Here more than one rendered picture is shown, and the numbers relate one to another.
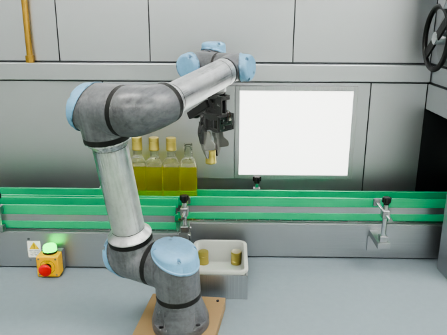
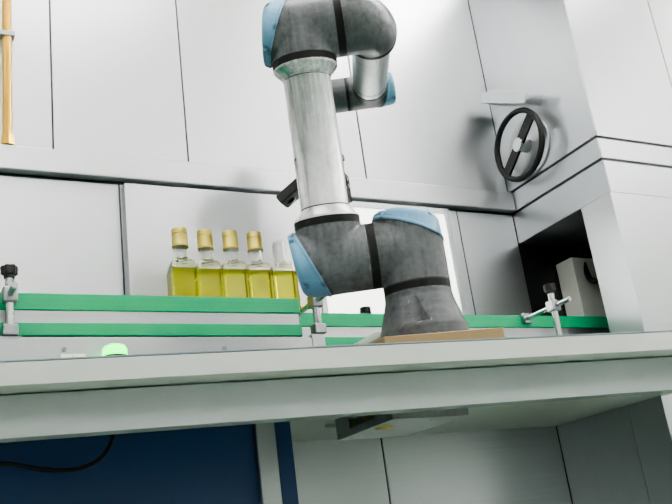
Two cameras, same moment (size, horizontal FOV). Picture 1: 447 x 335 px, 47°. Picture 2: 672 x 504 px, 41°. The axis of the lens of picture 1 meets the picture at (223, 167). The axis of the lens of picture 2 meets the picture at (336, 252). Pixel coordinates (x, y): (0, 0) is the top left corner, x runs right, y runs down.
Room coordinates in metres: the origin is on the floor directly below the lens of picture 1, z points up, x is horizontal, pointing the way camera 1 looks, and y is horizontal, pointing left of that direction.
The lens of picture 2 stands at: (-0.02, 0.98, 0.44)
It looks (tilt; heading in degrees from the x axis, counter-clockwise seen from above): 19 degrees up; 329
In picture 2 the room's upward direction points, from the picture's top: 8 degrees counter-clockwise
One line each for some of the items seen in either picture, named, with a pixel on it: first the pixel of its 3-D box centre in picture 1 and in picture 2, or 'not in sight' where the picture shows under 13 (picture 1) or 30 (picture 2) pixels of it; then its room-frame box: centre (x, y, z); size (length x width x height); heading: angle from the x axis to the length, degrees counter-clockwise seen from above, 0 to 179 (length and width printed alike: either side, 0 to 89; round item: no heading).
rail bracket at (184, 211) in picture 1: (185, 211); (310, 308); (1.56, 0.12, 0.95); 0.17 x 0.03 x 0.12; 179
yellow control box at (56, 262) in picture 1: (50, 262); not in sight; (1.50, 0.56, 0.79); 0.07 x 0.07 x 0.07; 89
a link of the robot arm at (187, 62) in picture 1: (200, 65); (321, 98); (1.50, 0.07, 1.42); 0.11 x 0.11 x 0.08; 59
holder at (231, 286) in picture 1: (219, 265); not in sight; (1.49, 0.01, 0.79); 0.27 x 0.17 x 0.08; 179
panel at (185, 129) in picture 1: (229, 132); (306, 262); (1.82, -0.02, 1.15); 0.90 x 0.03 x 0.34; 89
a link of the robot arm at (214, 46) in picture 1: (213, 60); not in sight; (1.59, 0.03, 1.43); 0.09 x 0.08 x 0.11; 149
